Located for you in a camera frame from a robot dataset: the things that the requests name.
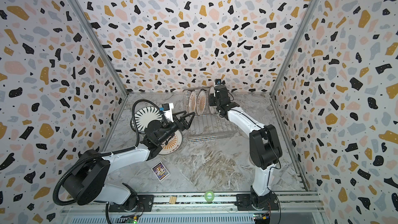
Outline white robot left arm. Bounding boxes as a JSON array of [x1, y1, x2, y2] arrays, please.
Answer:
[[53, 111, 195, 211]]

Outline green tape roll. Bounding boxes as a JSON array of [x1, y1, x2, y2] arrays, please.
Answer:
[[204, 190, 215, 203]]

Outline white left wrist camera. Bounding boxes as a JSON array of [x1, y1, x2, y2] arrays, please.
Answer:
[[159, 103, 174, 123]]

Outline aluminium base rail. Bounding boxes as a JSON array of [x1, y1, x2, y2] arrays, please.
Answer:
[[59, 191, 328, 224]]

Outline black corrugated cable hose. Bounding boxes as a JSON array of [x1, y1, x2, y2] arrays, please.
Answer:
[[52, 99, 162, 206]]

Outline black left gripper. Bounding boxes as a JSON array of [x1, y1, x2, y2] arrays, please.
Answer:
[[157, 110, 193, 146]]

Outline sunburst plate green rim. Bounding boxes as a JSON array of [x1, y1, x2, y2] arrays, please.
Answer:
[[159, 130, 183, 155]]

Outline small wooden block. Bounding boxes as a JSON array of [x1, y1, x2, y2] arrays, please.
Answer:
[[169, 196, 177, 204]]

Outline purple playing card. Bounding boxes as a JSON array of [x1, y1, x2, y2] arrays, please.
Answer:
[[151, 162, 170, 181]]

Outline metal wire dish rack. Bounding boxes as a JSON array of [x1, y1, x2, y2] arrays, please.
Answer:
[[183, 86, 238, 142]]

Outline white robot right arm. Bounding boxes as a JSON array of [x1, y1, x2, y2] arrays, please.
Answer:
[[208, 84, 283, 209]]

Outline white plate red characters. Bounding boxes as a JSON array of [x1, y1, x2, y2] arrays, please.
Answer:
[[208, 86, 217, 115]]

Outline white plate orange sunburst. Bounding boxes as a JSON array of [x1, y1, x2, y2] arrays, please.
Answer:
[[188, 90, 197, 113]]

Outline white plate black stripes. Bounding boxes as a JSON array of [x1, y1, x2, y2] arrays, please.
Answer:
[[134, 106, 163, 134]]

